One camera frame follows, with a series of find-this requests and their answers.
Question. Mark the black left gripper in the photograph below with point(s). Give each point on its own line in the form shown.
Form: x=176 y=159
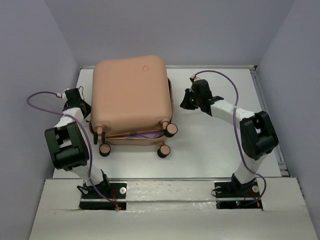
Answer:
x=89 y=108

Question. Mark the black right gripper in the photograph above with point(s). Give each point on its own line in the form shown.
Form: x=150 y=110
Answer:
x=186 y=103

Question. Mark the purple shorts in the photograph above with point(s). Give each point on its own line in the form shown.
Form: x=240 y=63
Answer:
x=150 y=135

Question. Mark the pink hard-shell suitcase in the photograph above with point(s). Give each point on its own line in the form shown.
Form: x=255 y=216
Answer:
x=131 y=96

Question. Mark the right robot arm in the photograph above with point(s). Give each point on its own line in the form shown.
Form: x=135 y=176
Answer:
x=254 y=132

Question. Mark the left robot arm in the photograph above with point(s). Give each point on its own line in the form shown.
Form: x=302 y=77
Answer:
x=68 y=148

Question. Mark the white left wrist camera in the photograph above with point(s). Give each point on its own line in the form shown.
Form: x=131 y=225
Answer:
x=64 y=93

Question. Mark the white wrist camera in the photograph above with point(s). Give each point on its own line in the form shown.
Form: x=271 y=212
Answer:
x=64 y=93
x=194 y=78

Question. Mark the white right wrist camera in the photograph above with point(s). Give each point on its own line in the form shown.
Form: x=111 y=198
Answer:
x=194 y=78

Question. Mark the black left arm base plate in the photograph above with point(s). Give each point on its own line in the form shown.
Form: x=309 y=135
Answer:
x=109 y=198

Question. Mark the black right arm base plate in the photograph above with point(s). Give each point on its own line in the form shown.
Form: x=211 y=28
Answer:
x=231 y=197

